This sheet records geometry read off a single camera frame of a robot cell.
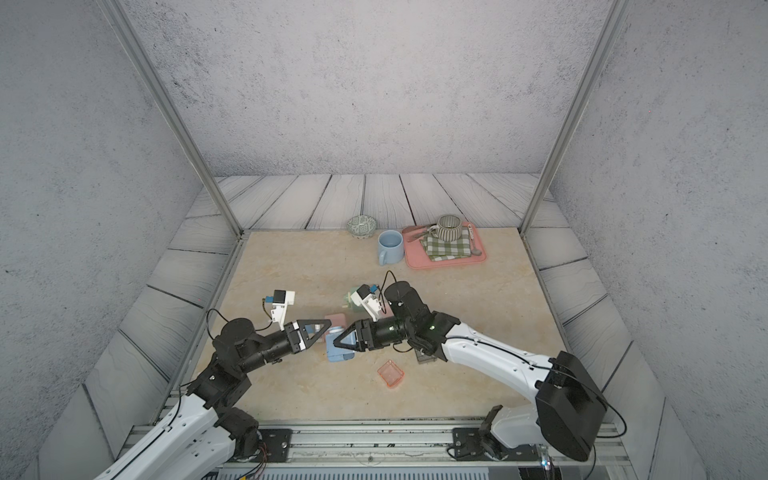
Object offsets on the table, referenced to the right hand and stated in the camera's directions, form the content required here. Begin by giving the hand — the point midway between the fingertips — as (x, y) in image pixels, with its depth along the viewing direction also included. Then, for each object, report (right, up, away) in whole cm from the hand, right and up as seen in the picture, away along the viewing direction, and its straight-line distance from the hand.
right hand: (343, 347), depth 68 cm
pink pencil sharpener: (+10, +10, -6) cm, 15 cm away
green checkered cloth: (+28, +22, +46) cm, 59 cm away
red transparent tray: (+10, -13, +17) cm, 24 cm away
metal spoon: (+41, +21, +44) cm, 64 cm away
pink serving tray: (+19, +20, +46) cm, 54 cm away
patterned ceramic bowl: (-2, +32, +54) cm, 63 cm away
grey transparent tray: (+20, -9, +19) cm, 29 cm away
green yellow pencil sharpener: (-3, +6, +27) cm, 28 cm away
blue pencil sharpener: (-1, -1, -1) cm, 2 cm away
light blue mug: (+10, +23, +37) cm, 45 cm away
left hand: (-3, +4, 0) cm, 5 cm away
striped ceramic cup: (+32, +30, +44) cm, 62 cm away
